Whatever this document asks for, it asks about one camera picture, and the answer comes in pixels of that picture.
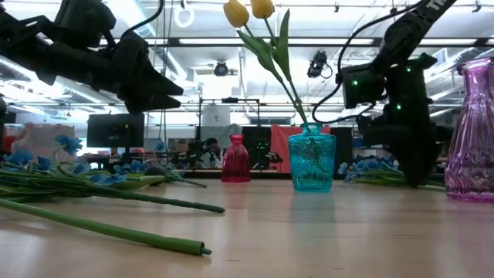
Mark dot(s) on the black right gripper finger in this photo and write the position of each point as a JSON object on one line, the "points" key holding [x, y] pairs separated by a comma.
{"points": [[423, 166], [408, 166]]}

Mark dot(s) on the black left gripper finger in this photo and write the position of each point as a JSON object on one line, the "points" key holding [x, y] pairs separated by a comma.
{"points": [[154, 85], [154, 105]]}

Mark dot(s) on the purple glass vase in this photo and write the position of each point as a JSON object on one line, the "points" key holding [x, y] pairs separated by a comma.
{"points": [[472, 135]]}

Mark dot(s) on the dark single tulip stem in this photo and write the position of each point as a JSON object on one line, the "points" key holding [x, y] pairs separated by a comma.
{"points": [[154, 171]]}

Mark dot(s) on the yellow single tulip stem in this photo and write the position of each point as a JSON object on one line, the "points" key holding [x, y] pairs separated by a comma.
{"points": [[154, 199]]}

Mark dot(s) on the teal glass vase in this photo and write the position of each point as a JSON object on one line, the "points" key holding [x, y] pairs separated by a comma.
{"points": [[312, 162]]}

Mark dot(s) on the red glass vase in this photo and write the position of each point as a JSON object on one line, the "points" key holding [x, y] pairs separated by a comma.
{"points": [[236, 162]]}

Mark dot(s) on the yellow double tulip stem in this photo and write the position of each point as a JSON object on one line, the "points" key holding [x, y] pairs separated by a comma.
{"points": [[236, 13]]}

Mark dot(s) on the dark double tulip stem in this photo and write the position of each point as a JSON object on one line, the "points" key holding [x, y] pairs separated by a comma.
{"points": [[116, 231]]}

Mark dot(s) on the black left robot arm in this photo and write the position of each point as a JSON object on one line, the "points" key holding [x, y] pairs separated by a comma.
{"points": [[58, 62]]}

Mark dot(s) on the black computer monitor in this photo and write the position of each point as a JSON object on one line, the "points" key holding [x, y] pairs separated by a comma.
{"points": [[116, 129]]}

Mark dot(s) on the black overhead light beam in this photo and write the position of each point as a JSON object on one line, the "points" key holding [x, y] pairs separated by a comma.
{"points": [[173, 41]]}

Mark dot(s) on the blue storage bin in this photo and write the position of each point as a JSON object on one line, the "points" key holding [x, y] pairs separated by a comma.
{"points": [[357, 143]]}

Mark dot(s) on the person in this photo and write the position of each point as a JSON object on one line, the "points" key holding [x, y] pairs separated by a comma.
{"points": [[211, 152], [9, 143]]}

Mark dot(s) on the round black ceiling camera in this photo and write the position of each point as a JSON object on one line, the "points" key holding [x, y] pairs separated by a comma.
{"points": [[221, 68]]}

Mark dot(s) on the black background rig frame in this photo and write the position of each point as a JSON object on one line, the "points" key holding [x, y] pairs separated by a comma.
{"points": [[229, 100]]}

